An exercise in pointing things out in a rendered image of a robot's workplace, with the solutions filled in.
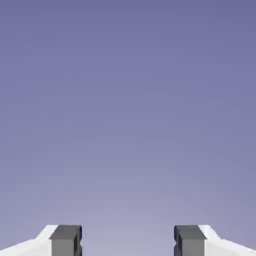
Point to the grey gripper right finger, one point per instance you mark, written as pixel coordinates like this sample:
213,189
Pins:
192,243

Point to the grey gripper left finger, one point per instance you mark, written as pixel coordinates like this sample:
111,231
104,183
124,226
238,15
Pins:
63,243

